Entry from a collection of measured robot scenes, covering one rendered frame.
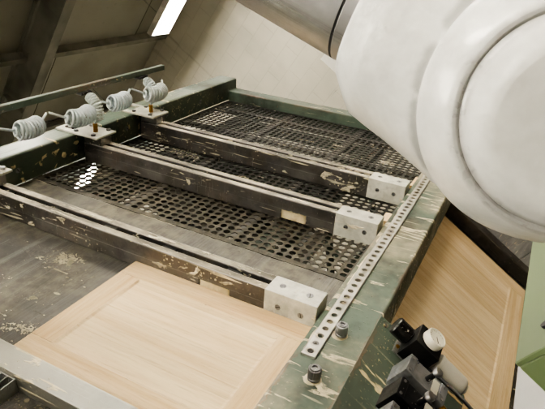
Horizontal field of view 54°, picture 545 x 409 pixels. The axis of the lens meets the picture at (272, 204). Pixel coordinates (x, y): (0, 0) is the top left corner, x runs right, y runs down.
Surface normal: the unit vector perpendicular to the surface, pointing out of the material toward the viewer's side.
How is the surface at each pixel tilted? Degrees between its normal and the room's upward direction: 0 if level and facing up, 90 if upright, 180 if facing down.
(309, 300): 58
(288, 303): 90
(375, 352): 90
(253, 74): 90
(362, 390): 90
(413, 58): 77
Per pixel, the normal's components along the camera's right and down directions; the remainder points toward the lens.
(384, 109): -0.81, 0.46
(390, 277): 0.07, -0.89
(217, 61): -0.44, 0.36
